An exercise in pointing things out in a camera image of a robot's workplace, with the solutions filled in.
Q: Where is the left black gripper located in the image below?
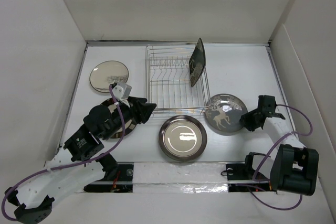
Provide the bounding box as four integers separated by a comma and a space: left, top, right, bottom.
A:
103, 95, 156, 140

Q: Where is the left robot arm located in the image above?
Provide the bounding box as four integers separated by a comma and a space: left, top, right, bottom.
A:
1, 97, 156, 223

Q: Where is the cream plate checkered rim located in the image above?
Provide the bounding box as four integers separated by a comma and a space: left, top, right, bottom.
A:
101, 98, 136, 139

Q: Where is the dark floral rectangular plate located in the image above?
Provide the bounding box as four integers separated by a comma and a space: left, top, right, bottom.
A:
188, 38, 206, 87

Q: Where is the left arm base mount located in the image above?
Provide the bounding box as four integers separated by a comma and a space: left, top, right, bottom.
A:
83, 163, 134, 193

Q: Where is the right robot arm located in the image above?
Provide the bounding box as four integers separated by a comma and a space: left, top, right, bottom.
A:
239, 95, 319, 196

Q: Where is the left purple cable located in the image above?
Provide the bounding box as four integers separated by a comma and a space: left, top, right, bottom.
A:
1, 84, 127, 221

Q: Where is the grey deer round plate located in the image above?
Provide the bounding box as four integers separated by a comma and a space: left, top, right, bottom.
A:
205, 93, 248, 134

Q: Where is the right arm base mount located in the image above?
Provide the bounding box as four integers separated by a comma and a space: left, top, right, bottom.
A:
221, 163, 273, 193

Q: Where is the wire dish rack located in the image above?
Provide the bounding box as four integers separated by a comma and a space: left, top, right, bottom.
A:
145, 43, 211, 115

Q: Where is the cream plate with tree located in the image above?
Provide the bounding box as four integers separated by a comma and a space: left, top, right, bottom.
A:
89, 60, 129, 93

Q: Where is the metal rimmed round plate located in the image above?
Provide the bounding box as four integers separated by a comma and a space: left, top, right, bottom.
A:
158, 115, 207, 162

